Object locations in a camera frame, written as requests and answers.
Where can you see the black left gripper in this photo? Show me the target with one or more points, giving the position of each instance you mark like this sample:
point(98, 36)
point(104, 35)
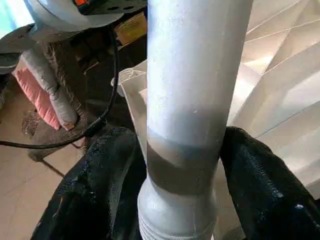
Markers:
point(112, 7)

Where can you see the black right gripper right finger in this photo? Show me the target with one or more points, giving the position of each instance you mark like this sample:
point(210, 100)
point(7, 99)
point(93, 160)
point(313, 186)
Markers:
point(270, 190)

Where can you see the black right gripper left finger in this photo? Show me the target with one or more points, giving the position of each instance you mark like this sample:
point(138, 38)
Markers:
point(95, 190)

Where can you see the white plastic table top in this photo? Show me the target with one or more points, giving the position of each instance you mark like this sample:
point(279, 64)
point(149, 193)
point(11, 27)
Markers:
point(287, 112)

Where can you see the white plastic table leg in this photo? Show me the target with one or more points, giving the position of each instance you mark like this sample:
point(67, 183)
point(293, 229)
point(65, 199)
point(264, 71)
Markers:
point(190, 75)

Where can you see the brown cardboard box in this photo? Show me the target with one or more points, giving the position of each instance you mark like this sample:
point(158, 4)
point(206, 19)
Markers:
point(130, 27)

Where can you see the pink ribbed cushion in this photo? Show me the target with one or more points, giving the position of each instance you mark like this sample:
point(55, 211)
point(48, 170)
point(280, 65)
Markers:
point(37, 97)

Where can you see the grey padded post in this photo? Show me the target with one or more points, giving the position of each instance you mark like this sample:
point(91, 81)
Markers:
point(50, 82)

